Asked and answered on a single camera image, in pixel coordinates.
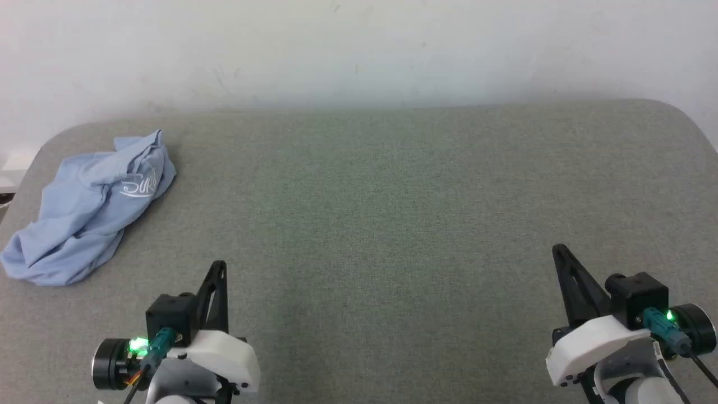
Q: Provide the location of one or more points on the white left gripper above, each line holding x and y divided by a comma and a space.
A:
224, 353

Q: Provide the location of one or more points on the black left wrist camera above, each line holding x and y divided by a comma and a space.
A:
168, 314

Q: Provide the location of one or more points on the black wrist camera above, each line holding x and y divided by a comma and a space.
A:
168, 314
639, 297

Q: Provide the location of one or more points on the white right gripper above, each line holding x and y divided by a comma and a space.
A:
594, 342

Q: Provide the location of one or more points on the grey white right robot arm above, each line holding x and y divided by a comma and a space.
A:
639, 393

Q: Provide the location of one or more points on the light blue polo shirt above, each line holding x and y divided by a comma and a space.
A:
84, 213

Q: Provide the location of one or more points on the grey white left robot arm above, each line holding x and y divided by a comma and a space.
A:
174, 399

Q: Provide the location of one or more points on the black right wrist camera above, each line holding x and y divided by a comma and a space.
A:
639, 297

